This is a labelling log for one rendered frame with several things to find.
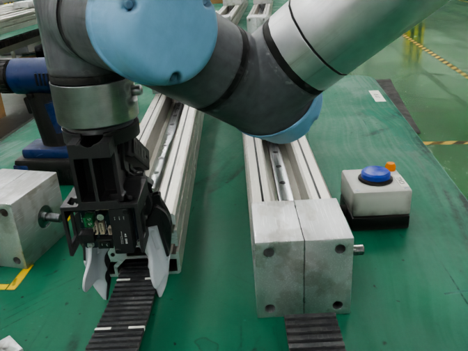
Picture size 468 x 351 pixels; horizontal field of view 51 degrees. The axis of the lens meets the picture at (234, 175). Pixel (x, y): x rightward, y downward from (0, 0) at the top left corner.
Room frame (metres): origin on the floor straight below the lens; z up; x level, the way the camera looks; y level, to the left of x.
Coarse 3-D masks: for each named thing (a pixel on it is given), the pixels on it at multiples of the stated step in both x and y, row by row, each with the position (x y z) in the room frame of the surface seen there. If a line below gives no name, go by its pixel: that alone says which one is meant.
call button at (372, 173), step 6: (366, 168) 0.64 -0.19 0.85; (372, 168) 0.64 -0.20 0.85; (378, 168) 0.64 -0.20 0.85; (384, 168) 0.64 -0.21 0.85; (366, 174) 0.62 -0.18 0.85; (372, 174) 0.62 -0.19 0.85; (378, 174) 0.62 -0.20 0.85; (384, 174) 0.62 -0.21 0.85; (390, 174) 0.62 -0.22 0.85; (372, 180) 0.62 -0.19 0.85; (378, 180) 0.61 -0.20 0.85; (384, 180) 0.61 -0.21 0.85
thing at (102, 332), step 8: (96, 328) 0.40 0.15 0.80; (104, 328) 0.40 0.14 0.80; (112, 328) 0.40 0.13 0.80; (120, 328) 0.40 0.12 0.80; (128, 328) 0.39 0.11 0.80; (136, 328) 0.39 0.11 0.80; (144, 328) 0.40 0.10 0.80; (96, 336) 0.38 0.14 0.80; (104, 336) 0.38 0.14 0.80; (112, 336) 0.38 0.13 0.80; (120, 336) 0.38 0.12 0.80; (128, 336) 0.38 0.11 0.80
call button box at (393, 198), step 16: (352, 176) 0.65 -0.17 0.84; (400, 176) 0.64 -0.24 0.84; (352, 192) 0.60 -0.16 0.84; (368, 192) 0.60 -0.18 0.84; (384, 192) 0.59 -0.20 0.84; (400, 192) 0.59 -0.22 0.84; (352, 208) 0.60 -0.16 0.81; (368, 208) 0.59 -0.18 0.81; (384, 208) 0.59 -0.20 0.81; (400, 208) 0.59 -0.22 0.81; (352, 224) 0.59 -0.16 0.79; (368, 224) 0.59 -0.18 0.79; (384, 224) 0.59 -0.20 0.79; (400, 224) 0.59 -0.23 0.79
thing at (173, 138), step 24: (144, 120) 0.89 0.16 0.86; (168, 120) 1.01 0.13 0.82; (192, 120) 0.88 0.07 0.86; (144, 144) 0.76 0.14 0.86; (168, 144) 0.83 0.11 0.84; (192, 144) 0.81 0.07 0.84; (168, 168) 0.65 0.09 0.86; (192, 168) 0.78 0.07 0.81; (168, 192) 0.57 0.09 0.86; (192, 192) 0.74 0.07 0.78; (120, 264) 0.53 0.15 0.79
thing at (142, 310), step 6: (126, 306) 0.44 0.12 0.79; (132, 306) 0.44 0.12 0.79; (138, 306) 0.44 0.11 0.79; (144, 306) 0.44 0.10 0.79; (150, 306) 0.44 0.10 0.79; (108, 312) 0.43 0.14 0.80; (114, 312) 0.43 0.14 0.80; (120, 312) 0.43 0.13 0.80; (126, 312) 0.43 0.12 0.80; (132, 312) 0.43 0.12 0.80; (138, 312) 0.43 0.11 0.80; (144, 312) 0.42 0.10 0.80
